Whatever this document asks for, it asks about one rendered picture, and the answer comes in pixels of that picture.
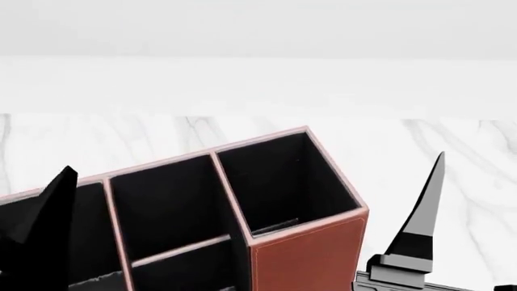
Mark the brown leather desk caddy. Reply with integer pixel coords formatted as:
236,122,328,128
0,124,370,291

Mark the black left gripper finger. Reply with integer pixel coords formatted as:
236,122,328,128
0,165,78,291

